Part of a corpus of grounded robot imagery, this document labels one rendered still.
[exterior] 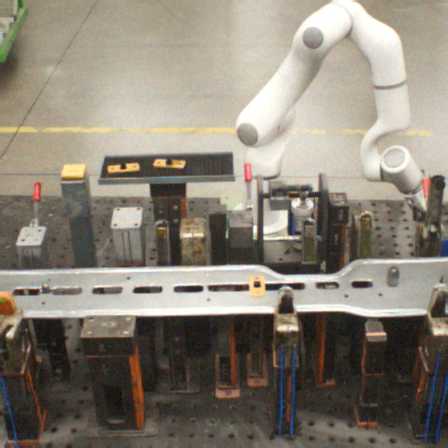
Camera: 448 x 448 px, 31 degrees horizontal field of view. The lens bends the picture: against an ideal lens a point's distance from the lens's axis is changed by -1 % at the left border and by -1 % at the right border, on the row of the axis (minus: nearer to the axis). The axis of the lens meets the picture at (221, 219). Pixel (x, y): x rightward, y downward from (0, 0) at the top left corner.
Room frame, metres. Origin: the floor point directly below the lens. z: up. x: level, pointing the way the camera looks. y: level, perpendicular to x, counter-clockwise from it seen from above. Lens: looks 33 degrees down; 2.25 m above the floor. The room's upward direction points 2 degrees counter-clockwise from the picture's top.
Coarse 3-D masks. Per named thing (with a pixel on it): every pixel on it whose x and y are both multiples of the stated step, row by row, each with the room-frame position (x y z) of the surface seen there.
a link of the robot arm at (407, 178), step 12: (384, 156) 1.97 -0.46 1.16; (396, 156) 1.95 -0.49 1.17; (408, 156) 1.94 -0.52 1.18; (384, 168) 1.94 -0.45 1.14; (396, 168) 1.92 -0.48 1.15; (408, 168) 1.93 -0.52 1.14; (384, 180) 1.97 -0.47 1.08; (396, 180) 1.94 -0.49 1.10; (408, 180) 1.94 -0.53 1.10; (420, 180) 1.98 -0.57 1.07
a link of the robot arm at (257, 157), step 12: (288, 120) 2.22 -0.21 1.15; (288, 132) 2.24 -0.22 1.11; (276, 144) 2.22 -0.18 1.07; (252, 156) 2.19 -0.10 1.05; (264, 156) 2.19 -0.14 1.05; (276, 156) 2.19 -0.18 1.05; (252, 168) 2.17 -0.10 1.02; (264, 168) 2.16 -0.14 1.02; (276, 168) 2.18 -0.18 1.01; (264, 180) 2.16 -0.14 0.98
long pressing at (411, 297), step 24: (360, 264) 1.69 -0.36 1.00; (384, 264) 1.68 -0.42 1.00; (408, 264) 1.68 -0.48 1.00; (432, 264) 1.68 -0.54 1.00; (0, 288) 1.63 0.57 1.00; (24, 288) 1.63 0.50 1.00; (168, 288) 1.61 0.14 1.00; (312, 288) 1.59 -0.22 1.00; (336, 288) 1.59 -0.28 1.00; (360, 288) 1.59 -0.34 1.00; (384, 288) 1.58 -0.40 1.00; (408, 288) 1.58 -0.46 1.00; (432, 288) 1.58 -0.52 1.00; (24, 312) 1.53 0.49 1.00; (48, 312) 1.53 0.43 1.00; (72, 312) 1.53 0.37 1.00; (96, 312) 1.53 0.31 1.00; (120, 312) 1.53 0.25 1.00; (144, 312) 1.52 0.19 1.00; (168, 312) 1.52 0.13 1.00; (192, 312) 1.52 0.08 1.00; (216, 312) 1.52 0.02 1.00; (240, 312) 1.52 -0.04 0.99; (264, 312) 1.51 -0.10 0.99; (312, 312) 1.51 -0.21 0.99; (360, 312) 1.50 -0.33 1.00; (384, 312) 1.49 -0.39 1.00; (408, 312) 1.49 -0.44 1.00
